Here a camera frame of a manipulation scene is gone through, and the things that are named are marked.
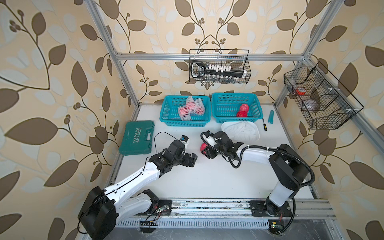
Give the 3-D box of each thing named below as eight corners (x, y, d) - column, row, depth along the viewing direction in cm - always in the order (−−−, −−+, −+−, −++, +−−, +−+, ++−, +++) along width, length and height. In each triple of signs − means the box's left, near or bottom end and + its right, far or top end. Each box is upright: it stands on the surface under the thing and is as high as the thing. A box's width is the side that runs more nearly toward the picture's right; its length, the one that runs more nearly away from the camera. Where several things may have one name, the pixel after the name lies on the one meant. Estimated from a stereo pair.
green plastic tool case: (120, 155, 96) (115, 150, 91) (130, 126, 111) (127, 120, 106) (149, 155, 96) (147, 150, 91) (156, 126, 111) (154, 120, 106)
